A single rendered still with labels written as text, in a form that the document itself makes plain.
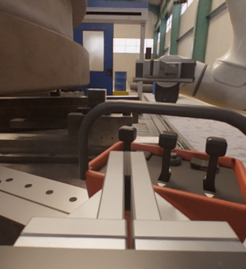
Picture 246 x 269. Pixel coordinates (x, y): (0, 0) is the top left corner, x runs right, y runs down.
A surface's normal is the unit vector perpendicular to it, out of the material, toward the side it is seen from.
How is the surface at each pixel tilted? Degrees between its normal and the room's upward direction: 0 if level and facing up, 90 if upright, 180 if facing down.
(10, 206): 0
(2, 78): 90
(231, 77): 85
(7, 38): 90
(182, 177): 0
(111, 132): 90
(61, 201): 0
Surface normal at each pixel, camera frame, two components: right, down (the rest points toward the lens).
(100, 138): 0.00, 0.28
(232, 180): 0.03, -0.96
